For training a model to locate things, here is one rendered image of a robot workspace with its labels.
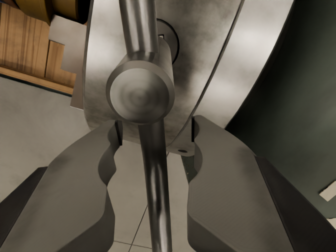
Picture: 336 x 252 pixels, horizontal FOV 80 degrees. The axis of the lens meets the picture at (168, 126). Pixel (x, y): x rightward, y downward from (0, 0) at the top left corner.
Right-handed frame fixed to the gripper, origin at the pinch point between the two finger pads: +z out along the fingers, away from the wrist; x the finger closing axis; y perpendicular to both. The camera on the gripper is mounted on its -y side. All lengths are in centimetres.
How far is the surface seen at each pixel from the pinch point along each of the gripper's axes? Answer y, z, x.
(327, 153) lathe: 4.6, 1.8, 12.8
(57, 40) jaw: -3.0, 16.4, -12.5
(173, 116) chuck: 2.2, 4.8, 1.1
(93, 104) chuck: 1.0, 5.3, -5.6
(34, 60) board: 3.0, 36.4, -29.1
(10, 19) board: -5.3, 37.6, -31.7
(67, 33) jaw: -3.7, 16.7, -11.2
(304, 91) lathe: 0.5, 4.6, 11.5
